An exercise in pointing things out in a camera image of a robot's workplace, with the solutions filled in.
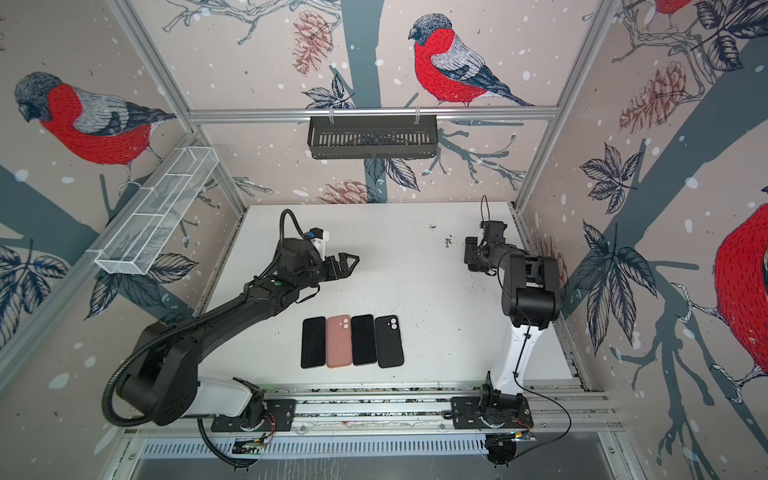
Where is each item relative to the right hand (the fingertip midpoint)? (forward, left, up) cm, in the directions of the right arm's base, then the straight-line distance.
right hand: (478, 256), depth 105 cm
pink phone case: (-32, +45, +1) cm, 56 cm away
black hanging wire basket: (+32, +39, +29) cm, 57 cm away
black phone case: (-32, +30, 0) cm, 44 cm away
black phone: (-33, +53, 0) cm, 62 cm away
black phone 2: (-30, +38, 0) cm, 49 cm away
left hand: (-16, +42, +18) cm, 48 cm away
